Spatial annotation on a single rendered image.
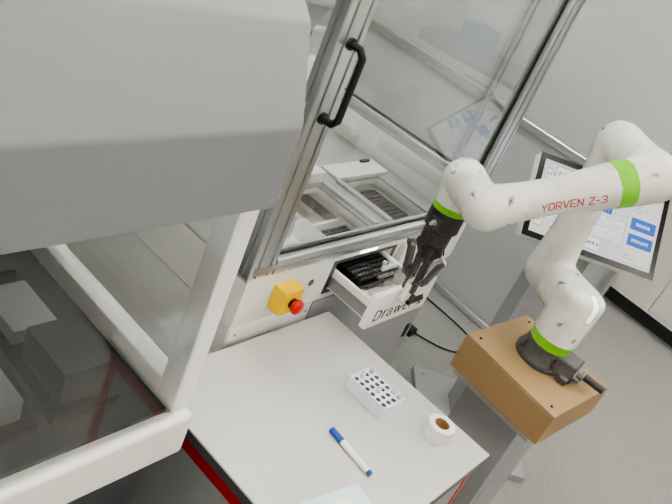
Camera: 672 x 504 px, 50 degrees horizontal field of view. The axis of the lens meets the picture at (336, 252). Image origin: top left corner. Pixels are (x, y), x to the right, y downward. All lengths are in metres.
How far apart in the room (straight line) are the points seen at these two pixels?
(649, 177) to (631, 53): 1.69
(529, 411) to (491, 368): 0.15
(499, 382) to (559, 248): 0.40
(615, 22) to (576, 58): 0.22
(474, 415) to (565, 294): 0.46
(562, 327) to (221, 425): 0.93
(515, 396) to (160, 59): 1.39
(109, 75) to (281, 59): 0.27
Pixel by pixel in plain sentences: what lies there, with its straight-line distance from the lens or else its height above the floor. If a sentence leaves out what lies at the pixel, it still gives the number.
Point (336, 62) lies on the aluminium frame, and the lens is 1.48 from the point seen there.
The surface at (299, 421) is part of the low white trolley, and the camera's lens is 1.67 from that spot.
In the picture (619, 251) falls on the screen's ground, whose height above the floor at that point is 1.01.
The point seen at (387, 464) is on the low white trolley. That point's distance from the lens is 1.69.
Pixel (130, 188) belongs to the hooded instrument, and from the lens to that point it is 0.91.
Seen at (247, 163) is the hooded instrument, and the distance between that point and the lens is 1.02.
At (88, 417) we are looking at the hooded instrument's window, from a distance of 1.21.
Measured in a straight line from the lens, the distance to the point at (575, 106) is 3.54.
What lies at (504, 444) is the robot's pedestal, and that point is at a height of 0.64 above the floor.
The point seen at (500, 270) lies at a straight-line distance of 3.78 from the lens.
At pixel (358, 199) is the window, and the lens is 1.86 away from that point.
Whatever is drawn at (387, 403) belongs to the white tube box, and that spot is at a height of 0.79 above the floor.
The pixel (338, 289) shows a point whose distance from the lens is 1.96.
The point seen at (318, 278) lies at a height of 0.88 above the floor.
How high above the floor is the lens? 1.88
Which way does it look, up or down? 29 degrees down
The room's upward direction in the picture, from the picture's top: 24 degrees clockwise
